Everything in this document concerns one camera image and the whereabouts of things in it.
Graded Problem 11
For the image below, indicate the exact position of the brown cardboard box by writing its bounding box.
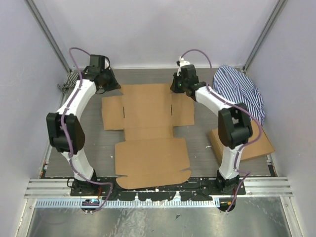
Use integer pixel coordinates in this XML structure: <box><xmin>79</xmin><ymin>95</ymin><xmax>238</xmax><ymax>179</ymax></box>
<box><xmin>208</xmin><ymin>129</ymin><xmax>275</xmax><ymax>164</ymax></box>
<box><xmin>101</xmin><ymin>83</ymin><xmax>195</xmax><ymax>190</ymax></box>

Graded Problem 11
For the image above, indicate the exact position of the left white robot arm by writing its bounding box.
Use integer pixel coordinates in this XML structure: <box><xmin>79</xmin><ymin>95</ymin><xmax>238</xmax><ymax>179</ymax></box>
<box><xmin>46</xmin><ymin>54</ymin><xmax>120</xmax><ymax>196</ymax></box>

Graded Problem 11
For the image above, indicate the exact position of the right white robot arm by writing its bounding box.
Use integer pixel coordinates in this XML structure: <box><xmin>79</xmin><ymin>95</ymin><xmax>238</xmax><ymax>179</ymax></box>
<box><xmin>170</xmin><ymin>62</ymin><xmax>253</xmax><ymax>195</ymax></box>

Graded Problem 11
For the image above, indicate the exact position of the folded brown cardboard box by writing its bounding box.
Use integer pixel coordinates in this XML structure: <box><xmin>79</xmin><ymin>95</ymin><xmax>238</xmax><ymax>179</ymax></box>
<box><xmin>208</xmin><ymin>129</ymin><xmax>275</xmax><ymax>164</ymax></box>

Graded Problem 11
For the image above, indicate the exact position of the black white striped cloth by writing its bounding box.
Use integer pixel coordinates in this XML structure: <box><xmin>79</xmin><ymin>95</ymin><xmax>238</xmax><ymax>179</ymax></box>
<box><xmin>57</xmin><ymin>72</ymin><xmax>79</xmax><ymax>94</ymax></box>

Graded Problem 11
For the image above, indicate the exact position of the blue white striped cloth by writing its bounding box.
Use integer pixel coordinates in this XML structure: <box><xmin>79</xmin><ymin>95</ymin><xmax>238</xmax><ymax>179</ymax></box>
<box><xmin>213</xmin><ymin>66</ymin><xmax>266</xmax><ymax>124</ymax></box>

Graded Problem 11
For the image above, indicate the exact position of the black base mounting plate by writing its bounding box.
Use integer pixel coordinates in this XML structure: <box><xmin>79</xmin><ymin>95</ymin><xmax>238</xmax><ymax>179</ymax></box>
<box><xmin>67</xmin><ymin>177</ymin><xmax>236</xmax><ymax>201</ymax></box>

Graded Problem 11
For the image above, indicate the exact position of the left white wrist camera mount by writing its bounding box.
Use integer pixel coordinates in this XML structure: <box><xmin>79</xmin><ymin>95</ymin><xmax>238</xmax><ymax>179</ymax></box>
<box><xmin>105</xmin><ymin>56</ymin><xmax>111</xmax><ymax>70</ymax></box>

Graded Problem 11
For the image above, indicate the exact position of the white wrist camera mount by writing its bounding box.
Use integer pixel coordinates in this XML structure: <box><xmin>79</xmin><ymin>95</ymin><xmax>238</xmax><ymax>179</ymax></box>
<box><xmin>176</xmin><ymin>57</ymin><xmax>190</xmax><ymax>68</ymax></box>
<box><xmin>105</xmin><ymin>56</ymin><xmax>111</xmax><ymax>70</ymax></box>

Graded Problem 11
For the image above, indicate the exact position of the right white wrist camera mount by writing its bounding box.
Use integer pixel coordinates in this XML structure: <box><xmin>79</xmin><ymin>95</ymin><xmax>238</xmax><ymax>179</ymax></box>
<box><xmin>176</xmin><ymin>57</ymin><xmax>190</xmax><ymax>68</ymax></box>

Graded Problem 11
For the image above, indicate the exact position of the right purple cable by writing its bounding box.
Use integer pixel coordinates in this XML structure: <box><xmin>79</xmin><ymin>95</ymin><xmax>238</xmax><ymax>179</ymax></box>
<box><xmin>181</xmin><ymin>49</ymin><xmax>263</xmax><ymax>213</ymax></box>

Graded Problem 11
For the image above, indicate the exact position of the left aluminium corner post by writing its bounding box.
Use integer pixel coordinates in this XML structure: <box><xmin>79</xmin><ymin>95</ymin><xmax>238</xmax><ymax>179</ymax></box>
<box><xmin>24</xmin><ymin>0</ymin><xmax>72</xmax><ymax>73</ymax></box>

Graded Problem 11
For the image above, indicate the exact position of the aluminium corner post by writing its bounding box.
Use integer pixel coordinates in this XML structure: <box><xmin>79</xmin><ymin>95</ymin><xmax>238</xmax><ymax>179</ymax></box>
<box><xmin>24</xmin><ymin>0</ymin><xmax>72</xmax><ymax>73</ymax></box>
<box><xmin>242</xmin><ymin>0</ymin><xmax>288</xmax><ymax>74</ymax></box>

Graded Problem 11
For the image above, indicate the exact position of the right aluminium corner post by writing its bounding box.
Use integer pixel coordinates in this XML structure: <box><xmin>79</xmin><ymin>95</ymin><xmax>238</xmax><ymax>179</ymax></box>
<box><xmin>242</xmin><ymin>0</ymin><xmax>288</xmax><ymax>74</ymax></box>

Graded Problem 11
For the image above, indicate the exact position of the aluminium front rail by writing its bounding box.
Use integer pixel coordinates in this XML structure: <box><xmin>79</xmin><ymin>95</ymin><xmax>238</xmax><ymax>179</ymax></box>
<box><xmin>24</xmin><ymin>176</ymin><xmax>293</xmax><ymax>198</ymax></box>

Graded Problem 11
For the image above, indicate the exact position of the white slotted cable duct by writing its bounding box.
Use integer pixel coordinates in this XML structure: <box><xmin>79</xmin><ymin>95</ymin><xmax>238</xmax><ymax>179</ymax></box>
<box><xmin>35</xmin><ymin>198</ymin><xmax>220</xmax><ymax>209</ymax></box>

